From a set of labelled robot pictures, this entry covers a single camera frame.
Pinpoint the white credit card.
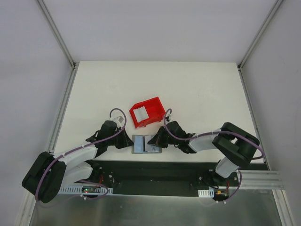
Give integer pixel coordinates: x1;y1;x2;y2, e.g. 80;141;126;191
145;144;162;153
133;135;146;153

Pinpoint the grey leather card holder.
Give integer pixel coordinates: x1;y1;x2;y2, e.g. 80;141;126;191
132;135;154;154

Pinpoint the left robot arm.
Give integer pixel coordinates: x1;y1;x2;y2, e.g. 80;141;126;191
22;116;134;203

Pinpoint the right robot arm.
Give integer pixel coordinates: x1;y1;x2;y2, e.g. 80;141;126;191
148;121;260;189

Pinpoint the red plastic card tray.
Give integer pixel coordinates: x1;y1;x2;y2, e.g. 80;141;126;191
129;97;165;129

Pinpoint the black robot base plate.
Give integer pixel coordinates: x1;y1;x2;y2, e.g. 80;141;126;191
84;161;238;197

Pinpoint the left white cable duct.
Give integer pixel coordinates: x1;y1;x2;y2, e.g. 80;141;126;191
58;185;113;195

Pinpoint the white cable duct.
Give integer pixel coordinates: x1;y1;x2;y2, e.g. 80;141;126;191
58;185;113;195
198;188;214;198

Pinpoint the left table side rail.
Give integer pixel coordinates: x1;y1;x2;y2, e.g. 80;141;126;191
46;64;79;153

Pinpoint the table side rail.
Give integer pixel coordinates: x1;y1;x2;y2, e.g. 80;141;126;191
238;68;270;165
46;64;79;153

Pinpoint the right white cable duct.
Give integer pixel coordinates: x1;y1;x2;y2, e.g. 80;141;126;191
198;188;214;198

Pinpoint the horizontal aluminium extrusion rail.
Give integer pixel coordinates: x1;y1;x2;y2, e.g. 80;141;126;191
240;170;284;190

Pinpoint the right table side rail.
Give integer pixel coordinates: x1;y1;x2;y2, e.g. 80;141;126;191
238;68;270;165

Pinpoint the left aluminium frame post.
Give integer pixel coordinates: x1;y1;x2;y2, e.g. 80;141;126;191
35;0;77;68

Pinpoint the aluminium frame post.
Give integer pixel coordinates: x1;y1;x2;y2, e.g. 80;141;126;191
35;0;77;68
238;0;285;71

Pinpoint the right aluminium frame post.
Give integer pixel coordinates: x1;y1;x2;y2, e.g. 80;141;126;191
238;0;285;71

